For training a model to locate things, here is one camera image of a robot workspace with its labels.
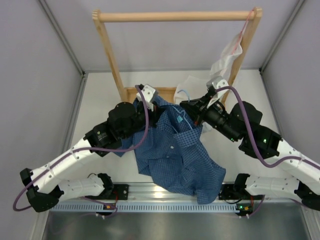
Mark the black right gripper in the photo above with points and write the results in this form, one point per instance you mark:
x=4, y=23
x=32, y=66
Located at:
x=194, y=107

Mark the wooden clothes rack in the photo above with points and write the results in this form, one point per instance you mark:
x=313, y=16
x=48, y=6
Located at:
x=251, y=18

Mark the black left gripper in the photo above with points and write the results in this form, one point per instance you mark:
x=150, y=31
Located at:
x=154, y=115

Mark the pink wire hanger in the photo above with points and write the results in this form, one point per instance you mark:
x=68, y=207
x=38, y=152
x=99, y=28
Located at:
x=239, y=38

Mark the aluminium frame post left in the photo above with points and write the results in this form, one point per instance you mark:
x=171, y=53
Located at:
x=60, y=34

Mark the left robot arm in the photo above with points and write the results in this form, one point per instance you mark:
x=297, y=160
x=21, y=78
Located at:
x=46, y=186

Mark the aluminium frame post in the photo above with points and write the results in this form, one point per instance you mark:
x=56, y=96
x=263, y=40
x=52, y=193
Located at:
x=283, y=31
x=60, y=34

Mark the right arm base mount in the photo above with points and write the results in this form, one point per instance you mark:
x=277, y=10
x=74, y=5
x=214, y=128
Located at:
x=230, y=192

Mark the blue checked shirt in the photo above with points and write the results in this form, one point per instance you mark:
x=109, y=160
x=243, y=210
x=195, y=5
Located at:
x=175, y=158

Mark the grey slotted cable duct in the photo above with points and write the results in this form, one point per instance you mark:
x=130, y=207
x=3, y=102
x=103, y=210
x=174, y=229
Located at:
x=149, y=207

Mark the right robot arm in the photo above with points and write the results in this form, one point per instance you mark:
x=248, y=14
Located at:
x=261, y=143

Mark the aluminium frame post right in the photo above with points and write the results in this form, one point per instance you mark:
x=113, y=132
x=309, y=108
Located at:
x=283, y=31

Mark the blue wire hanger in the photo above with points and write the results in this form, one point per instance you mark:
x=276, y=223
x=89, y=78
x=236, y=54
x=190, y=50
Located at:
x=183, y=117

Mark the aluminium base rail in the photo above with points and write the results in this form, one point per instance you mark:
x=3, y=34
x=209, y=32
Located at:
x=162, y=192

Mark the white shirt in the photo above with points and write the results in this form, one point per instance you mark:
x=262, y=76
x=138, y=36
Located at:
x=196, y=87

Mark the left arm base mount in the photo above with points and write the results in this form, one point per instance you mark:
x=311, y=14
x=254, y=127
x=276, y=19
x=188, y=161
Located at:
x=117, y=192

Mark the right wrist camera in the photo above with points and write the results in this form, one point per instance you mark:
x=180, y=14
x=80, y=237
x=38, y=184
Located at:
x=218, y=86

